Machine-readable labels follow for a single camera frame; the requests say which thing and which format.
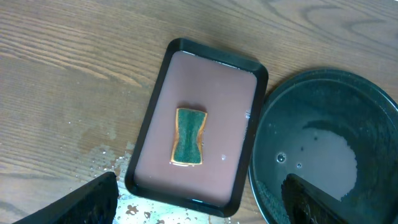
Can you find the orange green sponge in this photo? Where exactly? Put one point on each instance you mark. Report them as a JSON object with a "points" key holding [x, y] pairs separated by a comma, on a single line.
{"points": [[189, 128]]}

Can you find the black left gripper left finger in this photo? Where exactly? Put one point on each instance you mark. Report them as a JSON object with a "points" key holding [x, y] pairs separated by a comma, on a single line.
{"points": [[94, 202]]}

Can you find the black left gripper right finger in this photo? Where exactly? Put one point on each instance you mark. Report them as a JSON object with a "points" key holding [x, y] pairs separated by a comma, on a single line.
{"points": [[305, 203]]}

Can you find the round black tray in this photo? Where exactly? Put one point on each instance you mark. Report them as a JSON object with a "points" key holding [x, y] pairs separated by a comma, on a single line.
{"points": [[337, 131]]}

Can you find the black rectangular water tray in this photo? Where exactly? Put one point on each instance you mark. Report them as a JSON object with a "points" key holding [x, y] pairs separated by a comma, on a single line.
{"points": [[230, 88]]}

